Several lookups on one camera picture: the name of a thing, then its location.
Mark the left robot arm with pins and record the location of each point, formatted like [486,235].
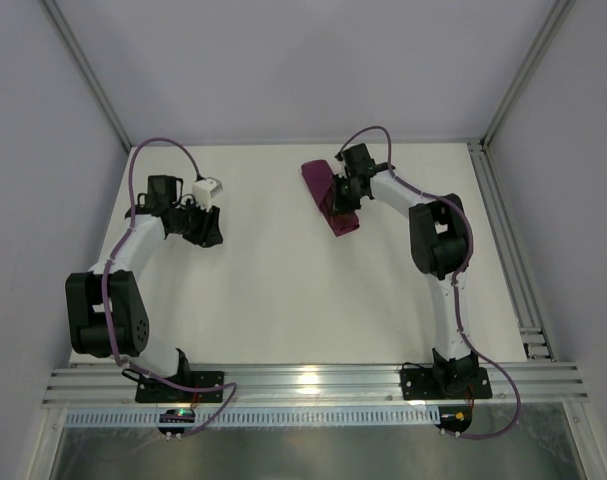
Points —
[106,313]

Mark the slotted grey cable duct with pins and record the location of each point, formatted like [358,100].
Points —
[238,417]

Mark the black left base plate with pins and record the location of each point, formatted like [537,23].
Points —
[203,387]

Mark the aluminium right corner post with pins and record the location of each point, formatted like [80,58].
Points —
[539,46]

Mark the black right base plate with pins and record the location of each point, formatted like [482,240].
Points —
[426,383]

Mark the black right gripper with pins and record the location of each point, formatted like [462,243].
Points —
[343,193]

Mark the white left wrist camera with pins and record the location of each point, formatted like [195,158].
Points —
[205,190]

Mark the aluminium corner post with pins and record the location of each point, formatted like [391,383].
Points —
[73,47]
[539,46]

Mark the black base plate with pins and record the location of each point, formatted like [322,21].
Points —
[203,387]
[426,383]

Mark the aluminium right side rail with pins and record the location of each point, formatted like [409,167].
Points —
[528,312]

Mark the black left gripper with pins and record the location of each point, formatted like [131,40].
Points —
[203,226]

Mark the aluminium left corner post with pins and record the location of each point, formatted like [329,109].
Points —
[73,47]

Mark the aluminium front rail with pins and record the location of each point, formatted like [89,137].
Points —
[102,385]

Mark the aluminium rail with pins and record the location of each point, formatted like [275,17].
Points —
[528,312]
[102,385]

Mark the purple satin napkin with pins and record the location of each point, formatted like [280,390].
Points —
[319,178]

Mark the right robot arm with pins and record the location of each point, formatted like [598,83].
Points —
[440,247]

